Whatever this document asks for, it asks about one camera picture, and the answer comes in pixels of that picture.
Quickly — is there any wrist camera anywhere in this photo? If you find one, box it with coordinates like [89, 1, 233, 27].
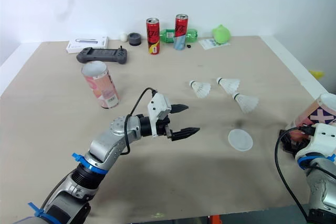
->
[296, 123, 336, 161]
[146, 92, 172, 137]

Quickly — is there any dark grey round cup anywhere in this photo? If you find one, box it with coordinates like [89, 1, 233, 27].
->
[128, 32, 142, 46]

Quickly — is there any pink patterned tube with cross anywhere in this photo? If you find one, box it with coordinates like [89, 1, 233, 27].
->
[285, 93, 336, 143]

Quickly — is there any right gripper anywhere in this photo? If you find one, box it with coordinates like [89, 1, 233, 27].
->
[279, 129, 312, 154]

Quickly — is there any red and blue drink can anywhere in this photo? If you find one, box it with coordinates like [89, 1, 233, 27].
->
[173, 14, 190, 51]

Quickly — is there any white shuttlecock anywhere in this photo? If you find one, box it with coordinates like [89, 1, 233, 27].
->
[188, 80, 212, 99]
[232, 92, 259, 114]
[216, 77, 241, 94]

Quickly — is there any white round lid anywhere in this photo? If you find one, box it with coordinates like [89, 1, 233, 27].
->
[227, 128, 254, 152]

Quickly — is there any green plush toy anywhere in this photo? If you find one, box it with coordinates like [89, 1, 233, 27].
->
[212, 24, 232, 45]

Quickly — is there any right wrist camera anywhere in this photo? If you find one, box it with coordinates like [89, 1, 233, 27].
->
[296, 123, 336, 161]

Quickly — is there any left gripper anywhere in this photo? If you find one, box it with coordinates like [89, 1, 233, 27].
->
[156, 104, 201, 143]

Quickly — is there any yellow object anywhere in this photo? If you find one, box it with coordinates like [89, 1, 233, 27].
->
[308, 69, 325, 79]

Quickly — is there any green plastic bottle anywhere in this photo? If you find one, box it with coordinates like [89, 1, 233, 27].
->
[159, 27, 200, 44]

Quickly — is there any white paper leaflet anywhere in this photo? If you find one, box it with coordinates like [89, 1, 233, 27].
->
[201, 38, 231, 50]

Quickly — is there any grey game controller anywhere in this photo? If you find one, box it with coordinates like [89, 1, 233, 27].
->
[76, 46, 129, 65]

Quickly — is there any black cable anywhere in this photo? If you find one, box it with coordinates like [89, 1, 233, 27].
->
[274, 124, 320, 224]
[114, 87, 158, 156]

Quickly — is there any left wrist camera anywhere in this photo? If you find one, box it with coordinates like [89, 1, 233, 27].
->
[146, 92, 172, 137]

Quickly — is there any white flat box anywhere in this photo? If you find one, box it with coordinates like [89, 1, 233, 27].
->
[66, 36, 110, 54]

